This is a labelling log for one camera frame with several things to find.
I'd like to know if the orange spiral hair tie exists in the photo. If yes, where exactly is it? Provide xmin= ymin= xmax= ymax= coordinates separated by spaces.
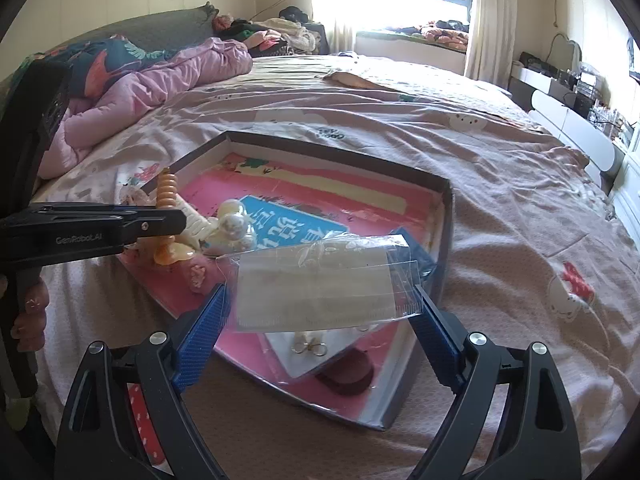
xmin=150 ymin=167 xmax=196 ymax=266

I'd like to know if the vanity desk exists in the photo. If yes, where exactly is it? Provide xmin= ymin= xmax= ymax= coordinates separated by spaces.
xmin=510 ymin=52 xmax=601 ymax=111

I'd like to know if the pile of clothes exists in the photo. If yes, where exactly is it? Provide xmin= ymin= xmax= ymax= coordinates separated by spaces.
xmin=212 ymin=6 xmax=331 ymax=58

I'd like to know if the dark red hair clip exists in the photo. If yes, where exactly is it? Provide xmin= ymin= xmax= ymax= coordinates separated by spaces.
xmin=315 ymin=347 xmax=375 ymax=396

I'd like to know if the pink quilt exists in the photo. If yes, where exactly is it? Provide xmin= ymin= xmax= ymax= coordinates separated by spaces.
xmin=37 ymin=37 xmax=253 ymax=181

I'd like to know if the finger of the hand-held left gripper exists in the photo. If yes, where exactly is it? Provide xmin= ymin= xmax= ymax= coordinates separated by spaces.
xmin=122 ymin=208 xmax=187 ymax=242

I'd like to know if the black television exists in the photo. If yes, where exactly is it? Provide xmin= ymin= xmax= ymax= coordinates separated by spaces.
xmin=625 ymin=37 xmax=640 ymax=81

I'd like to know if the person's left hand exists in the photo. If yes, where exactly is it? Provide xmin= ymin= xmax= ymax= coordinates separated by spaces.
xmin=10 ymin=279 xmax=49 ymax=356

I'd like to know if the dark shallow cardboard box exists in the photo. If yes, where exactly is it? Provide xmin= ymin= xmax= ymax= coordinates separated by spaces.
xmin=116 ymin=130 xmax=453 ymax=432

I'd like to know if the dark green pillow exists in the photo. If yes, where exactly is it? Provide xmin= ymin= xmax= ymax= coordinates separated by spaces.
xmin=65 ymin=2 xmax=221 ymax=56

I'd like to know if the cream curtain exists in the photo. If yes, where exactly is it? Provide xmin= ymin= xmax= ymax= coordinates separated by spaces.
xmin=465 ymin=0 xmax=518 ymax=81

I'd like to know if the window seat with blankets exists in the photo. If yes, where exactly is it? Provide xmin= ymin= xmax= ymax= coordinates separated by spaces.
xmin=355 ymin=20 xmax=471 ymax=76

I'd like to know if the white hair claw clip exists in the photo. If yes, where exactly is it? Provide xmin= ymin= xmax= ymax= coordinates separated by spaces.
xmin=180 ymin=207 xmax=221 ymax=251

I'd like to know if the sheer white curtain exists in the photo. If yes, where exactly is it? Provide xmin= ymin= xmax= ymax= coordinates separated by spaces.
xmin=330 ymin=15 xmax=357 ymax=56

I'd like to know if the clear plastic bag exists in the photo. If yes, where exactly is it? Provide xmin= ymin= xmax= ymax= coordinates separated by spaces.
xmin=216 ymin=232 xmax=426 ymax=333

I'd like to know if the teal floral duvet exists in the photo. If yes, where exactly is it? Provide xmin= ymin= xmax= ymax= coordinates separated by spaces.
xmin=10 ymin=35 xmax=173 ymax=111

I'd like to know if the white drawer cabinet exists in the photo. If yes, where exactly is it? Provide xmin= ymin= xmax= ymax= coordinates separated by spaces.
xmin=607 ymin=125 xmax=640 ymax=241

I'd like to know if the vanity mirror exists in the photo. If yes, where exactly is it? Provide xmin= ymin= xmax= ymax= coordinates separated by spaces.
xmin=547 ymin=32 xmax=583 ymax=68

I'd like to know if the beige cloth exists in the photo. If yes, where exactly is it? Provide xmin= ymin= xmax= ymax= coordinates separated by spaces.
xmin=325 ymin=67 xmax=501 ymax=107

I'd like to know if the printed pink bed sheet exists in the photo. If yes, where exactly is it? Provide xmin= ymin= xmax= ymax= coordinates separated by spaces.
xmin=35 ymin=52 xmax=640 ymax=480

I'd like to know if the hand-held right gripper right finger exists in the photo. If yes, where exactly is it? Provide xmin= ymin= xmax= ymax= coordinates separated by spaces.
xmin=406 ymin=284 xmax=585 ymax=480

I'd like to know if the pink book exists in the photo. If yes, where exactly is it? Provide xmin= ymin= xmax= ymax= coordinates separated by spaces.
xmin=130 ymin=152 xmax=436 ymax=411

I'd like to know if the pearl bead hair accessory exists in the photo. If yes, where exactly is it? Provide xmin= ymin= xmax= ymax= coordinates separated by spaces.
xmin=204 ymin=199 xmax=258 ymax=256

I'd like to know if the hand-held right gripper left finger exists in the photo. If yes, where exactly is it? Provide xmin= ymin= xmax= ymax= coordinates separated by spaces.
xmin=54 ymin=282 xmax=233 ymax=480

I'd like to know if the white earring card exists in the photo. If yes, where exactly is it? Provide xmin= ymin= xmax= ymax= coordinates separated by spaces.
xmin=264 ymin=327 xmax=363 ymax=381

